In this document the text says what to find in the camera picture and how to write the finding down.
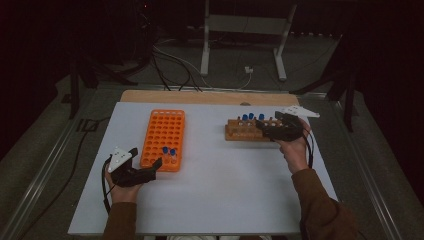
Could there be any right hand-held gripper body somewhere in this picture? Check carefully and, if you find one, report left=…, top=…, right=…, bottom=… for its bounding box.
left=264, top=104, right=321, bottom=143

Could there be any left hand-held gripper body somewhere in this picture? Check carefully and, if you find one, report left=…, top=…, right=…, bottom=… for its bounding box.
left=106, top=146, right=158, bottom=188

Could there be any wooden test tube rack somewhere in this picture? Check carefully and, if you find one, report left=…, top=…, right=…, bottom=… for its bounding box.
left=224, top=114, right=291, bottom=142

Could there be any orange plastic test tube rack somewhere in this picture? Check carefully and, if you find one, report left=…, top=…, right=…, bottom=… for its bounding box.
left=139, top=109, right=186, bottom=173

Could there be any person's left hand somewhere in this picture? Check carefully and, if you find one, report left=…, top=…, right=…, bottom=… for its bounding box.
left=104, top=168, right=144, bottom=204

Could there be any person's right hand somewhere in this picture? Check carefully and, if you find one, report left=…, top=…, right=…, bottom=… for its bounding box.
left=276, top=117, right=313, bottom=175

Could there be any white table mat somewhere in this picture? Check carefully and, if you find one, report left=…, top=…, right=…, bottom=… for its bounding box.
left=67, top=101, right=338, bottom=236

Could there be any black tripod stand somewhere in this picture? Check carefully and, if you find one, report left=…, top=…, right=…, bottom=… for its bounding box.
left=289, top=33, right=359, bottom=133
left=68, top=54, right=139, bottom=120

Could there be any grey metal stand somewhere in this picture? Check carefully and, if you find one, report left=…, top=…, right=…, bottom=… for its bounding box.
left=199, top=0, right=298, bottom=82

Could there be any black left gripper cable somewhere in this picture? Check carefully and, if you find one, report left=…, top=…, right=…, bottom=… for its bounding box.
left=100, top=155, right=117, bottom=215

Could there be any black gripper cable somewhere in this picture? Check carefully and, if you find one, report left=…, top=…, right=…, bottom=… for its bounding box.
left=100, top=155, right=117, bottom=215
left=302, top=128, right=316, bottom=169

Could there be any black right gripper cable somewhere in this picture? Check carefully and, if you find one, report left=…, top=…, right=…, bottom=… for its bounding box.
left=302, top=128, right=316, bottom=169

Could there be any black floor cable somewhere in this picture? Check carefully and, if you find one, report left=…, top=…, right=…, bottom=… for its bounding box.
left=18, top=115, right=113, bottom=240

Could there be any metal floor rail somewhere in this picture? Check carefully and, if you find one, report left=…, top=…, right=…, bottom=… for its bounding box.
left=0, top=84, right=101, bottom=240
left=328, top=94, right=406, bottom=240

